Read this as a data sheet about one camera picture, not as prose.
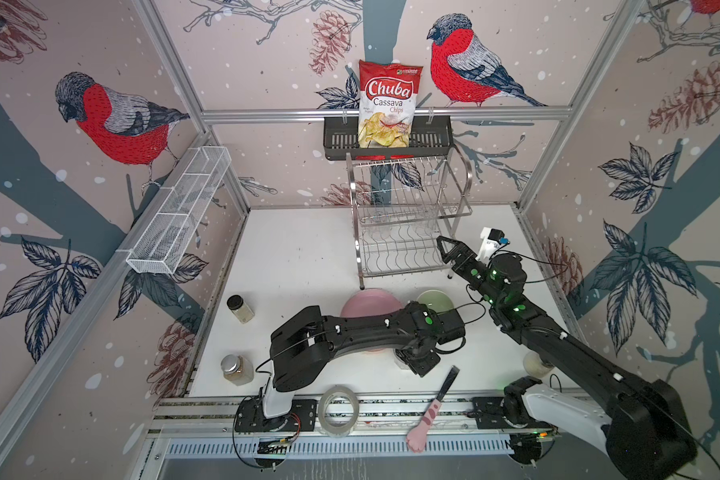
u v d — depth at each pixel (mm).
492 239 696
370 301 933
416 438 703
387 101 835
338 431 707
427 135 951
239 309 849
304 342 434
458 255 684
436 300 852
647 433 385
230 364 712
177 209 785
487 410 730
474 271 681
